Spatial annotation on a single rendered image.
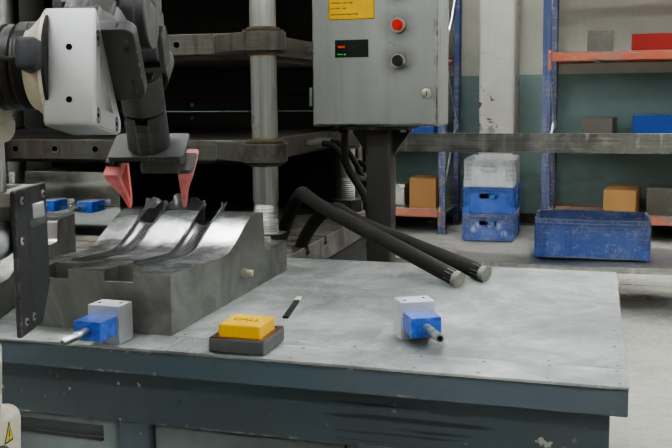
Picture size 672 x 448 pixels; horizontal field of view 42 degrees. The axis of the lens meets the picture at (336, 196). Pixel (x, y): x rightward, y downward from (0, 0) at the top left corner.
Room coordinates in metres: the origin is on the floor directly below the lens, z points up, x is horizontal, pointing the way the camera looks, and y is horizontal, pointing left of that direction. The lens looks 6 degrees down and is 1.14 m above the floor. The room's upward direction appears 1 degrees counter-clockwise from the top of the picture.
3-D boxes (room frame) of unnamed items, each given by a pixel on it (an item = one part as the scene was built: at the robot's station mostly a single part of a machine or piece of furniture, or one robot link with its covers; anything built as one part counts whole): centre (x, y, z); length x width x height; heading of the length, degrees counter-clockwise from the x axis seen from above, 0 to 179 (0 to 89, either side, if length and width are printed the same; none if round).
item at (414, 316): (1.19, -0.12, 0.83); 0.13 x 0.05 x 0.05; 12
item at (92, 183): (2.44, 0.59, 0.87); 0.50 x 0.27 x 0.17; 164
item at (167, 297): (1.52, 0.29, 0.87); 0.50 x 0.26 x 0.14; 164
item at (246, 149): (2.53, 0.60, 0.96); 1.29 x 0.83 x 0.18; 74
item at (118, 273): (1.29, 0.31, 0.87); 0.05 x 0.05 x 0.04; 74
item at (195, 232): (1.51, 0.31, 0.92); 0.35 x 0.16 x 0.09; 164
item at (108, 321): (1.18, 0.34, 0.83); 0.13 x 0.05 x 0.05; 161
